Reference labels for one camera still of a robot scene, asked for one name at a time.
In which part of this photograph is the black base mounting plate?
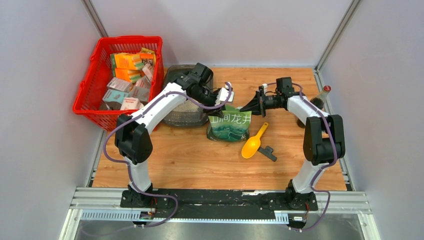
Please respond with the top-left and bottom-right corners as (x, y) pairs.
(120, 188), (318, 220)

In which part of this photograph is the black bag clip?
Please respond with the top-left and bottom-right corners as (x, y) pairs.
(258, 145), (277, 162)

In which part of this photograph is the yellow plastic scoop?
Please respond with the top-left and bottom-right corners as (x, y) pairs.
(241, 122), (269, 159)

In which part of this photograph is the aluminium frame rail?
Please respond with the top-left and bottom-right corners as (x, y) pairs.
(60, 187), (381, 240)

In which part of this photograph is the green litter bag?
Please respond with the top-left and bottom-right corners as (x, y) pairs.
(206, 106), (252, 143)

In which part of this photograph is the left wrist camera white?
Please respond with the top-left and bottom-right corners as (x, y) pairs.
(216, 81), (235, 105)

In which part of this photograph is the pink grey box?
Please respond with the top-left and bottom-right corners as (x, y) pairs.
(106, 77), (133, 93)

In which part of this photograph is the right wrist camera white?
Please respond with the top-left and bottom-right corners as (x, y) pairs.
(259, 83), (268, 95)

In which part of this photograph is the red plastic shopping basket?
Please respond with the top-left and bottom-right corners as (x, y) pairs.
(72, 35), (164, 131)

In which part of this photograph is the yellow patterned packet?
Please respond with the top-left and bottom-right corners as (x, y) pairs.
(138, 47), (157, 67)

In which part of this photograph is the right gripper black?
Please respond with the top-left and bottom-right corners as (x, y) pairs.
(240, 89), (283, 117)

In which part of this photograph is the dark cola bottle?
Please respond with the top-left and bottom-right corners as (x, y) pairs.
(290, 83), (331, 129)

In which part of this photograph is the white pink sponge box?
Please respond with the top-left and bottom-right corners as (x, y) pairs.
(120, 97), (144, 111)

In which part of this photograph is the grey litter box tray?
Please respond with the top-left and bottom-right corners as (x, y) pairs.
(162, 62), (214, 128)

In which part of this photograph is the orange sponge pack upper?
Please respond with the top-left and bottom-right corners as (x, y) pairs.
(110, 52), (145, 70)

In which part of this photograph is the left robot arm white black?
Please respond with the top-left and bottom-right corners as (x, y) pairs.
(113, 63), (234, 208)

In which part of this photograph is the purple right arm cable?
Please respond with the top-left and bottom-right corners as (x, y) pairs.
(264, 82), (339, 232)

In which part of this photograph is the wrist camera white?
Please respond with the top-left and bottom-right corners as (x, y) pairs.
(259, 83), (268, 95)
(216, 81), (235, 105)

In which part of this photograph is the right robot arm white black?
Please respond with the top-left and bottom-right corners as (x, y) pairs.
(240, 77), (346, 210)

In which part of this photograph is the teal grey box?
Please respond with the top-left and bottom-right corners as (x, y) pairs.
(102, 89), (129, 110)

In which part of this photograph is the orange sponge pack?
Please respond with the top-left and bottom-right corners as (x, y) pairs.
(110, 52), (145, 70)
(113, 68), (142, 83)

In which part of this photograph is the orange sponge pack lower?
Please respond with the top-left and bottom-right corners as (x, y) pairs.
(113, 68), (142, 83)

